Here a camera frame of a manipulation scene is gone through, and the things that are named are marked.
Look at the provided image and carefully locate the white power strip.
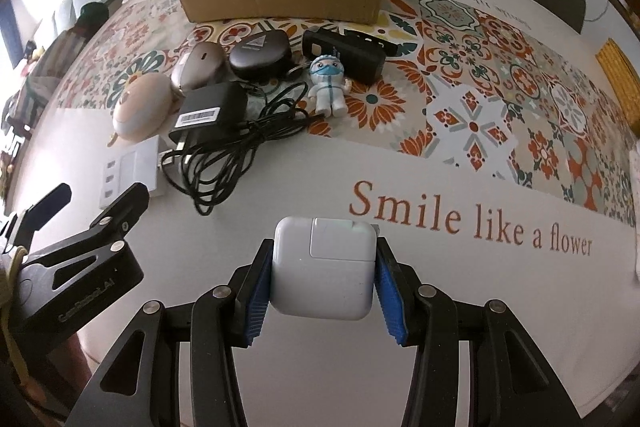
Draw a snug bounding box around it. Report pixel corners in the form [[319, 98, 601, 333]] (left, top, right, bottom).
[[99, 135, 166, 209]]

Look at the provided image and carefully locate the woven wicker box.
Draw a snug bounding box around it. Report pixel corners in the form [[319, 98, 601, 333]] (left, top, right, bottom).
[[596, 38, 640, 135]]

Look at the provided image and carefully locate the beige round hand warmer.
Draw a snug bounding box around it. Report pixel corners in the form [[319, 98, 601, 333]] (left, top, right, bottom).
[[107, 72, 174, 147]]

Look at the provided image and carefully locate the medic figurine white blue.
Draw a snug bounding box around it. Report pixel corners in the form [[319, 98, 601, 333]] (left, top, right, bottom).
[[308, 55, 352, 118]]

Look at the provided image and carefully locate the white square power adapter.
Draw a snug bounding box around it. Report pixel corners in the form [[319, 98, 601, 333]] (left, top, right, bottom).
[[270, 217, 378, 321]]

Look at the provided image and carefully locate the black power adapter with cable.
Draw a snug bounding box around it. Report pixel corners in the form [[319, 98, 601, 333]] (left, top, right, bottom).
[[160, 81, 323, 217]]

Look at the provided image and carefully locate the silver oval device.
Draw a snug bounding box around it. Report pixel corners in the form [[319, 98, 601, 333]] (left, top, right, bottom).
[[170, 41, 228, 96]]

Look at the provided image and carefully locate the black flashlight with strap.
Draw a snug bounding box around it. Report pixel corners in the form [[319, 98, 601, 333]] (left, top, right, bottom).
[[302, 28, 399, 86]]

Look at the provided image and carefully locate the dark grey Sika case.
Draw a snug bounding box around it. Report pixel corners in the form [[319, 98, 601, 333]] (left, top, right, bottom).
[[229, 29, 293, 82]]

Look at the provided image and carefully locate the patterned tablecloth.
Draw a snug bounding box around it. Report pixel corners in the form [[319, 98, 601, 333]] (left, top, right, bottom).
[[9, 0, 639, 426]]

